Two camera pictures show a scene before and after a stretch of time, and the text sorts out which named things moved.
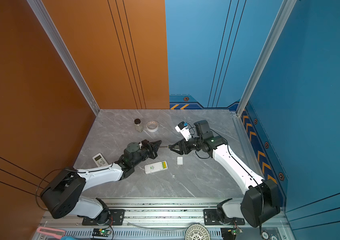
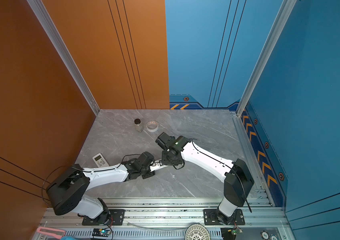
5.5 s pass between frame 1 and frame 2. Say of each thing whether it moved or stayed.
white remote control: stayed
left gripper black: moved
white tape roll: stayed
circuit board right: stayed
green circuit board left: stayed
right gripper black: moved
